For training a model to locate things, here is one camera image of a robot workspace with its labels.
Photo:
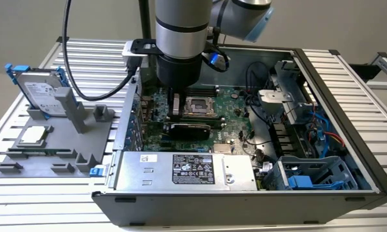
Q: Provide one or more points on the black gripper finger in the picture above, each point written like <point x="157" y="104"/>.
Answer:
<point x="174" y="104"/>

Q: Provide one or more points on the graphics card with black cooler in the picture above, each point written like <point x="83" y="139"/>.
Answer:
<point x="190" y="131"/>

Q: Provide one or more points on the CPU socket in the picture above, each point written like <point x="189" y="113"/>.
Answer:
<point x="201" y="106"/>

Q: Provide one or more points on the metal rear port stack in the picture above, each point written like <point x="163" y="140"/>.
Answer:
<point x="147" y="101"/>

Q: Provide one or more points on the black RAM slot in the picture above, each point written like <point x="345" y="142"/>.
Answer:
<point x="205" y="92"/>
<point x="199" y="117"/>
<point x="206" y="89"/>
<point x="199" y="120"/>

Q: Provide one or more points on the green motherboard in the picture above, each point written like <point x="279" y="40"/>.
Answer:
<point x="233" y="113"/>

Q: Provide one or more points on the round coin battery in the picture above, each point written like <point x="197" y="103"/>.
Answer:
<point x="235" y="95"/>

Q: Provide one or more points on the black vertical pole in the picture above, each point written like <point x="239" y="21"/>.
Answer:
<point x="147" y="19"/>

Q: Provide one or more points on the silver finned heat sink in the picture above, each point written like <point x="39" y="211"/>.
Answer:
<point x="223" y="149"/>

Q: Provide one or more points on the grey power supply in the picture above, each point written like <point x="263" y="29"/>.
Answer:
<point x="161" y="178"/>

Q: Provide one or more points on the grey parts rack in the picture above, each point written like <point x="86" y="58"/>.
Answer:
<point x="83" y="145"/>

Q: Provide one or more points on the metal drive cage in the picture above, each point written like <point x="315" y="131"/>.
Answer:
<point x="287" y="72"/>

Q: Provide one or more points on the blue card retention latch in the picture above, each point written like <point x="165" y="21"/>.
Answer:
<point x="95" y="172"/>

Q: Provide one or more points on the black fan shroud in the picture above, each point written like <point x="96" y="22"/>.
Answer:
<point x="287" y="137"/>

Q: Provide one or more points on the black table corner cap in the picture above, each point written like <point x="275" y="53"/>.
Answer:
<point x="59" y="39"/>
<point x="334" y="52"/>

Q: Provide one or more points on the hard disk in blue carrier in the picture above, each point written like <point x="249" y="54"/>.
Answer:
<point x="39" y="91"/>

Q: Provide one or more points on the silver CPU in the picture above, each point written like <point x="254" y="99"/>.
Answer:
<point x="35" y="134"/>

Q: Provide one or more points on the open grey PC case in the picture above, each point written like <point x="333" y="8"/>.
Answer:
<point x="213" y="210"/>

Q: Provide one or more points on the grey plastic disk bay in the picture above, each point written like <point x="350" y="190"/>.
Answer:
<point x="310" y="160"/>

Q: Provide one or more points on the blue disk carrier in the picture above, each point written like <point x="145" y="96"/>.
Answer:
<point x="299" y="181"/>

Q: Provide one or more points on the aluminium side rack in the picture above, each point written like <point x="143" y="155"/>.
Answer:
<point x="385" y="61"/>

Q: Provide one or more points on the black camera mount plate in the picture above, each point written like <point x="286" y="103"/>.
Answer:
<point x="145" y="47"/>

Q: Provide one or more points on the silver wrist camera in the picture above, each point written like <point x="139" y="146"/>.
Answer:
<point x="129" y="54"/>

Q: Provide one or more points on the silver metal bracket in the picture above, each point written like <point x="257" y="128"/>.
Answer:
<point x="274" y="95"/>

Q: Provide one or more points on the black side bracket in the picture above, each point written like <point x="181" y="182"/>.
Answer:
<point x="362" y="71"/>

